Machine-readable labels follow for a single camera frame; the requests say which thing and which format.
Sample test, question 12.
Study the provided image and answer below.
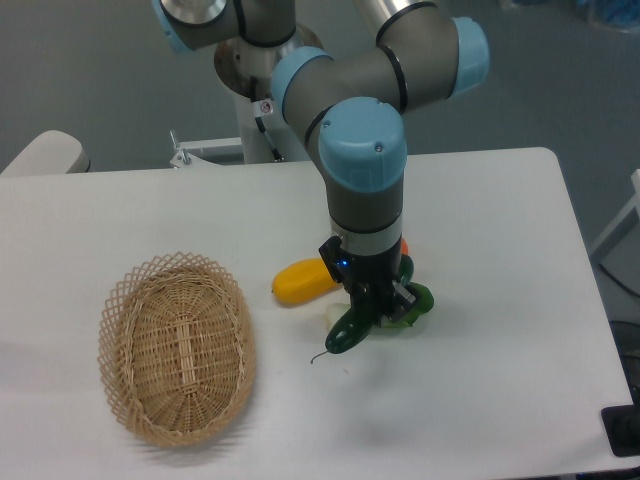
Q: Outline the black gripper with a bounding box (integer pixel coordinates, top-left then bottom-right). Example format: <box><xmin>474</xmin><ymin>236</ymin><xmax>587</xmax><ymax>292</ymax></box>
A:
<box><xmin>319</xmin><ymin>236</ymin><xmax>420</xmax><ymax>325</ymax></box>

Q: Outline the dark green cucumber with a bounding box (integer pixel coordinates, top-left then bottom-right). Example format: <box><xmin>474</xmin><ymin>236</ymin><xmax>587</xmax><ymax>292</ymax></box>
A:
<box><xmin>310</xmin><ymin>254</ymin><xmax>414</xmax><ymax>363</ymax></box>

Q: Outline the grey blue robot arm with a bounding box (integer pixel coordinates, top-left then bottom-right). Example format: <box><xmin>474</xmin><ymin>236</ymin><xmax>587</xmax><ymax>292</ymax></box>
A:
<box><xmin>153</xmin><ymin>1</ymin><xmax>490</xmax><ymax>324</ymax></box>

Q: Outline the yellow mango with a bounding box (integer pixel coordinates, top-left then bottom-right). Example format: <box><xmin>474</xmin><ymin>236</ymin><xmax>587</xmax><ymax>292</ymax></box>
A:
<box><xmin>271</xmin><ymin>258</ymin><xmax>339</xmax><ymax>306</ymax></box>

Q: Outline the woven wicker basket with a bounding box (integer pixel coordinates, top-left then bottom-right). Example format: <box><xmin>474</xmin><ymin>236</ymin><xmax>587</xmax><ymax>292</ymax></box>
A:
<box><xmin>97</xmin><ymin>252</ymin><xmax>256</xmax><ymax>447</ymax></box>

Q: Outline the black device at table edge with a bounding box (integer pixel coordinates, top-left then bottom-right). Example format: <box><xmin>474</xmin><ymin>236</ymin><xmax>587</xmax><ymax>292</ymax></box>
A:
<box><xmin>601</xmin><ymin>405</ymin><xmax>639</xmax><ymax>458</ymax></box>

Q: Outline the white chair armrest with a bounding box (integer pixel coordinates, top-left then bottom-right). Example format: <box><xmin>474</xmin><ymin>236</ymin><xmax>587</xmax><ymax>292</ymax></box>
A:
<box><xmin>1</xmin><ymin>130</ymin><xmax>91</xmax><ymax>178</ymax></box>

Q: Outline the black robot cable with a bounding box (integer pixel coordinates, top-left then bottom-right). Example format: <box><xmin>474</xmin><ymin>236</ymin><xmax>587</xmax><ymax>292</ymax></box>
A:
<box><xmin>249</xmin><ymin>77</ymin><xmax>286</xmax><ymax>163</ymax></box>

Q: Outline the white frame at right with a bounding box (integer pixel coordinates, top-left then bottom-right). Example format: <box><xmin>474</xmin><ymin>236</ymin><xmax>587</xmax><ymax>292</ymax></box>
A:
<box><xmin>588</xmin><ymin>170</ymin><xmax>639</xmax><ymax>263</ymax></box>

